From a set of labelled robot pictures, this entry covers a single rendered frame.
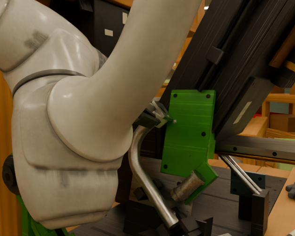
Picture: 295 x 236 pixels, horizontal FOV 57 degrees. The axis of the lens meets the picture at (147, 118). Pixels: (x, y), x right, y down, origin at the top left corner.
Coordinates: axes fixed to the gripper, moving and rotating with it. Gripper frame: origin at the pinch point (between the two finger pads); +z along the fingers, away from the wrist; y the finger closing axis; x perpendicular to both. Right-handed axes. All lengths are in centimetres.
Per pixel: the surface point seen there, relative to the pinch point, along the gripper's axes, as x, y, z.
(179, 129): -2.5, -5.5, 4.3
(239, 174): -5.9, -19.2, 19.9
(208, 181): -1.0, -19.4, 4.7
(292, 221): -8, -35, 37
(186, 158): 0.3, -12.2, 4.9
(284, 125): -58, 51, 313
